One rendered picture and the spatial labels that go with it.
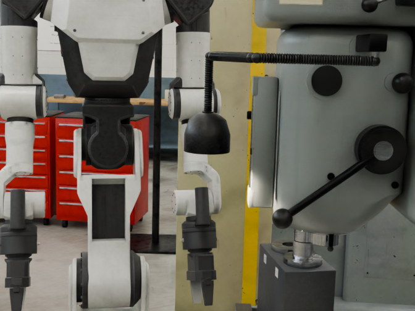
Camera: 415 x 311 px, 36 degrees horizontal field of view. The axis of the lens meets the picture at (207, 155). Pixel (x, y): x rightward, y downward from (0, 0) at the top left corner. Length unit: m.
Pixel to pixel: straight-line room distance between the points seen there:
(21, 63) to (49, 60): 8.67
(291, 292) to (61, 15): 0.84
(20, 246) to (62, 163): 4.20
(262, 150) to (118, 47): 0.68
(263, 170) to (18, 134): 0.79
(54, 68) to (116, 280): 8.81
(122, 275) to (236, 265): 1.34
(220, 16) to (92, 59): 1.22
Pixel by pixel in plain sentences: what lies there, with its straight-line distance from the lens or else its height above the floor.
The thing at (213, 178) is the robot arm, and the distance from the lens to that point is 1.67.
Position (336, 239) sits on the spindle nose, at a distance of 1.08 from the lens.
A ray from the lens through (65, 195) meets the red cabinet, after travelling 5.85.
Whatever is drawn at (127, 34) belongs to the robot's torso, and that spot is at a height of 1.62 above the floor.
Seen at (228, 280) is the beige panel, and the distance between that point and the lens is 2.93.
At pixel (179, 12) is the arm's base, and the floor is 1.69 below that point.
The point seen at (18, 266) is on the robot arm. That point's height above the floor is 1.07.
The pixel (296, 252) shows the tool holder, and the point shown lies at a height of 1.14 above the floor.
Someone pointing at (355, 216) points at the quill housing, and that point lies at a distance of 1.01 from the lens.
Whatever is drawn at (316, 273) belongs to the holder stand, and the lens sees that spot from 1.48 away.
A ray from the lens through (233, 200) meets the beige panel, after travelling 2.83.
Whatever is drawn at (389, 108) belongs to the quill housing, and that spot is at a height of 1.51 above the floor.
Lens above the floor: 1.58
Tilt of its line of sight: 9 degrees down
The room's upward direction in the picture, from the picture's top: 2 degrees clockwise
